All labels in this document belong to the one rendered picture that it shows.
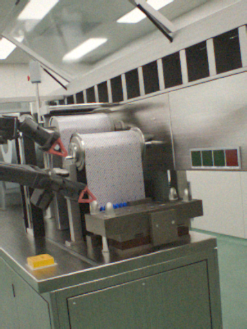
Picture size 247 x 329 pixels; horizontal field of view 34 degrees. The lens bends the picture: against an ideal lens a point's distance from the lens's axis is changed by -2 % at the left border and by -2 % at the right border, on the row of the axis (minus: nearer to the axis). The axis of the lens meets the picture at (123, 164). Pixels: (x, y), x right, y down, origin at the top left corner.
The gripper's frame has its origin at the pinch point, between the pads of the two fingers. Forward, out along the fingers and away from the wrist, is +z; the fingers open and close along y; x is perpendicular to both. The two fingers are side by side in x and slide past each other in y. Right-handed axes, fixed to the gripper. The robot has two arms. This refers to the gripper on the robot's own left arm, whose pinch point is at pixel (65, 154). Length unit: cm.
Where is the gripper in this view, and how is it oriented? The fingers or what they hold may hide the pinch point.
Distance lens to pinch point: 153.5
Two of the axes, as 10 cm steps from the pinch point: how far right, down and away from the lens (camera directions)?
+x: 4.9, -8.3, 2.6
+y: 4.7, 0.0, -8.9
